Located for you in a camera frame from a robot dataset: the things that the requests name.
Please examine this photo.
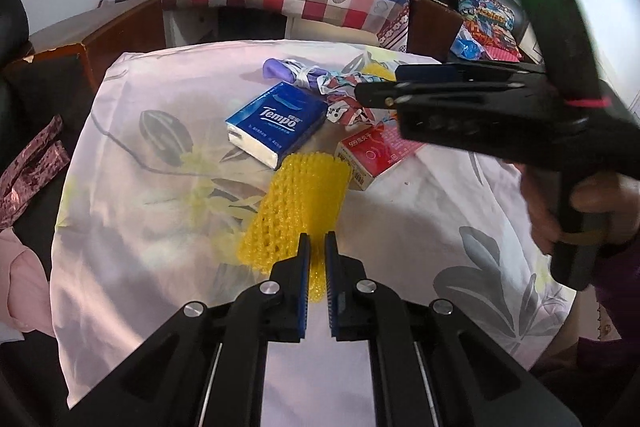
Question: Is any pink brocade ribbon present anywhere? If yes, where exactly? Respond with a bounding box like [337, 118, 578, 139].
[0, 114, 71, 230]

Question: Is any blue tissue packet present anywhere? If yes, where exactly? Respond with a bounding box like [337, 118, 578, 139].
[225, 82, 328, 170]

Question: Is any dark wooden side table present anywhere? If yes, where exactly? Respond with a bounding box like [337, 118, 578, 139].
[405, 0, 463, 58]

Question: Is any person's right hand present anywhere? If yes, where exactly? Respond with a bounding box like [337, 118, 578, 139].
[520, 163, 640, 259]

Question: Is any red medicine box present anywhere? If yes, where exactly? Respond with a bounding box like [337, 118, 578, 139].
[334, 122, 426, 192]

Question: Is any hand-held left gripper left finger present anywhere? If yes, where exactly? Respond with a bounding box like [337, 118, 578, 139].
[65, 232, 313, 427]

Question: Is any brown wooden side table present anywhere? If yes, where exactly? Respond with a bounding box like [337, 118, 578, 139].
[27, 0, 166, 88]

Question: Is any pink floral cloth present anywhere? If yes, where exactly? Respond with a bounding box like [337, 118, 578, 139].
[49, 39, 581, 408]

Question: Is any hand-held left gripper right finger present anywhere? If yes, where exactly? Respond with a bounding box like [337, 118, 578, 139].
[324, 231, 583, 427]

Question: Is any cartoon print wrapper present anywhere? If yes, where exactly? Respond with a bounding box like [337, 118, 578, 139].
[317, 67, 396, 128]

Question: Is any yellow foam net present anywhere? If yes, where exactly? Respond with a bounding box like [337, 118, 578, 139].
[240, 152, 351, 303]

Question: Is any colourful cartoon cushion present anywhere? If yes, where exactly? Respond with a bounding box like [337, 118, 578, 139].
[452, 0, 523, 52]

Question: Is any black leather armchair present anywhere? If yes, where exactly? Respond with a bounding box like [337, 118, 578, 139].
[0, 0, 96, 228]

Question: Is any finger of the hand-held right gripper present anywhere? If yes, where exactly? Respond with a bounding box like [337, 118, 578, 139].
[354, 79, 501, 111]
[394, 62, 546, 84]

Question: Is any blue plastic packet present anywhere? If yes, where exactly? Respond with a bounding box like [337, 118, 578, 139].
[450, 29, 483, 60]

